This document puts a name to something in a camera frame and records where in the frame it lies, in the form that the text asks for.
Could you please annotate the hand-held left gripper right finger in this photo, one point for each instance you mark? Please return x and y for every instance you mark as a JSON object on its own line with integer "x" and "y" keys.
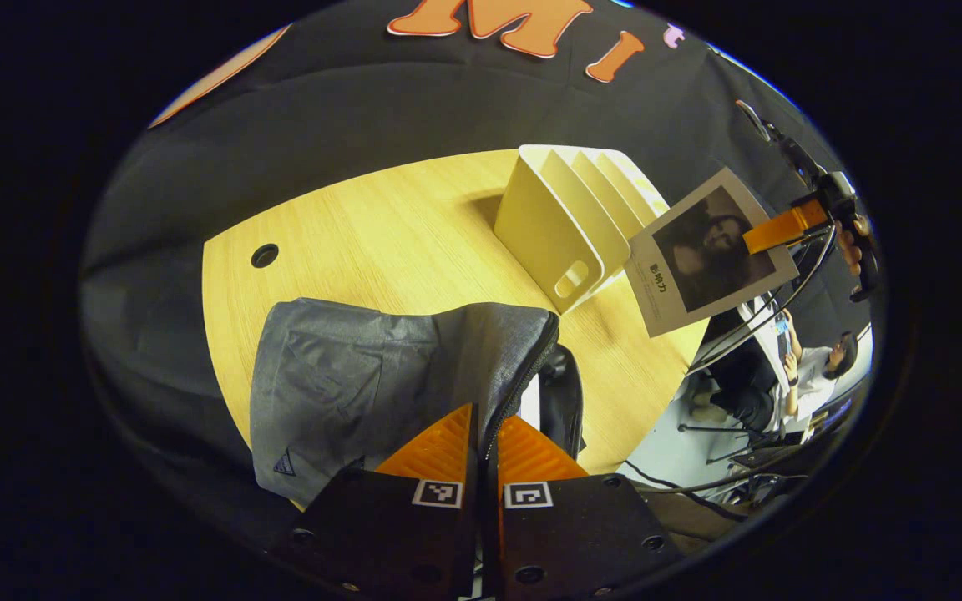
{"x": 493, "y": 534}

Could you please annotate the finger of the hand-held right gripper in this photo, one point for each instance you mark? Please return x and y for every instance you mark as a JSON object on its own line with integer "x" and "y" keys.
{"x": 782, "y": 229}

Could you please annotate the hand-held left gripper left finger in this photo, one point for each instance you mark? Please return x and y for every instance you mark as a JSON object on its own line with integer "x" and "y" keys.
{"x": 471, "y": 534}

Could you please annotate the grey cover book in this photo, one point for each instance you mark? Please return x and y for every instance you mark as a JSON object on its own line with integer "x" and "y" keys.
{"x": 698, "y": 250}

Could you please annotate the grey schoolbag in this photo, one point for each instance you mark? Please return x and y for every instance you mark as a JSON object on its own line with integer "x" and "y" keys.
{"x": 347, "y": 384}

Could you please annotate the cream plastic bookshelf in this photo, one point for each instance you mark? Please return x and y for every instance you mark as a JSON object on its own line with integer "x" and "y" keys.
{"x": 548, "y": 225}

